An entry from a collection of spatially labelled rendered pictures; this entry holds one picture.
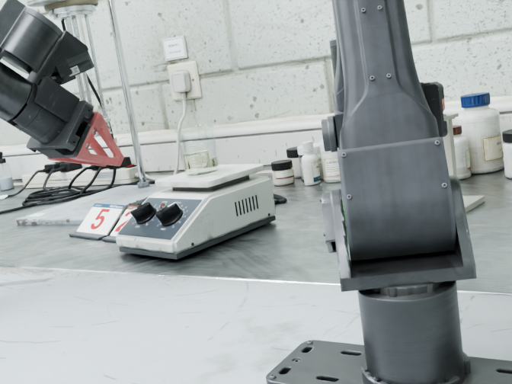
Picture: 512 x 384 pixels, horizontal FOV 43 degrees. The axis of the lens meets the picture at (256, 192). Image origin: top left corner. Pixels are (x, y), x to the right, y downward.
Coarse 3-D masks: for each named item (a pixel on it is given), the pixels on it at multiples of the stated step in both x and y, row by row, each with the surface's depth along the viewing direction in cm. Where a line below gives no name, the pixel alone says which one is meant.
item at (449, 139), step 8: (448, 120) 89; (448, 128) 89; (448, 136) 90; (448, 144) 90; (448, 152) 90; (448, 160) 90; (448, 168) 91; (464, 200) 89; (472, 200) 88; (480, 200) 89; (472, 208) 87
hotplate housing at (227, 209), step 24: (168, 192) 94; (192, 192) 91; (216, 192) 88; (240, 192) 90; (264, 192) 94; (192, 216) 85; (216, 216) 87; (240, 216) 91; (264, 216) 94; (120, 240) 90; (144, 240) 86; (168, 240) 83; (192, 240) 84; (216, 240) 88
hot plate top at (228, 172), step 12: (228, 168) 96; (240, 168) 94; (252, 168) 93; (156, 180) 95; (168, 180) 93; (180, 180) 91; (192, 180) 90; (204, 180) 88; (216, 180) 88; (228, 180) 89
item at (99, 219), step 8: (96, 208) 110; (104, 208) 108; (112, 208) 107; (88, 216) 110; (96, 216) 108; (104, 216) 107; (112, 216) 105; (88, 224) 108; (96, 224) 107; (104, 224) 105
